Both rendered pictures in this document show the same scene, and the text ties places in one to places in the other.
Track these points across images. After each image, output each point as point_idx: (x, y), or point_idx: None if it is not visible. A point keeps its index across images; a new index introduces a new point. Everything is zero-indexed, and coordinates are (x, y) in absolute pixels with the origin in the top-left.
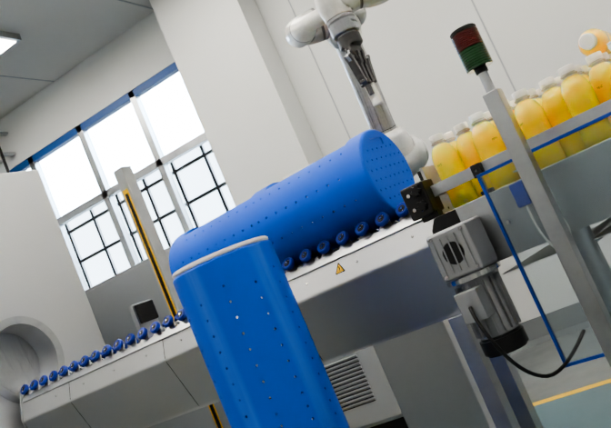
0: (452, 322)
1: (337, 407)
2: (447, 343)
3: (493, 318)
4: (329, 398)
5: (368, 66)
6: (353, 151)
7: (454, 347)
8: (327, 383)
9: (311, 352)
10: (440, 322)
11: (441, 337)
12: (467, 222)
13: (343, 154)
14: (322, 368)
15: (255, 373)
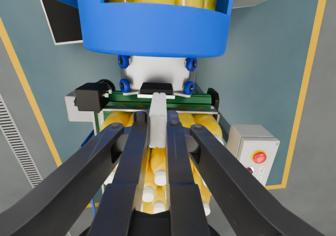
0: None
1: None
2: None
3: None
4: None
5: (222, 199)
6: (84, 33)
7: None
8: None
9: None
10: None
11: None
12: (75, 122)
13: (83, 5)
14: None
15: None
